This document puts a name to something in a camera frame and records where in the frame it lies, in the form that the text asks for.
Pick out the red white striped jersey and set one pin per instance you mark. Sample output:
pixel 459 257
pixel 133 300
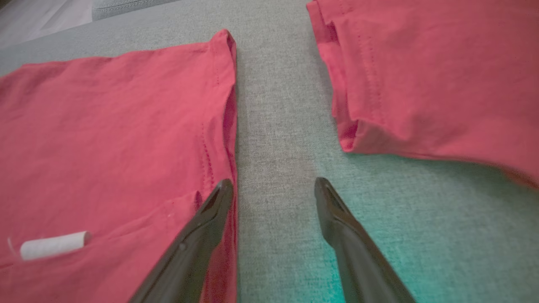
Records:
pixel 105 126

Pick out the large grey sofa seat cushion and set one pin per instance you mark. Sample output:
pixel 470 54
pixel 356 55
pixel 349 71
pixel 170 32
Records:
pixel 278 126

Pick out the red shorts with white stripes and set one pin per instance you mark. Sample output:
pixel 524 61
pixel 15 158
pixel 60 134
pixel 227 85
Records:
pixel 421 75

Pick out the small grey sofa cushion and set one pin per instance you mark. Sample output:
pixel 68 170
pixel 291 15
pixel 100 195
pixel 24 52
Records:
pixel 118 6

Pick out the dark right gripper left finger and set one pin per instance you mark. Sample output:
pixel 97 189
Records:
pixel 189 256

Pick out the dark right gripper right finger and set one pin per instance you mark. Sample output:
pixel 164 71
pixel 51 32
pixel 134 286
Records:
pixel 362 265

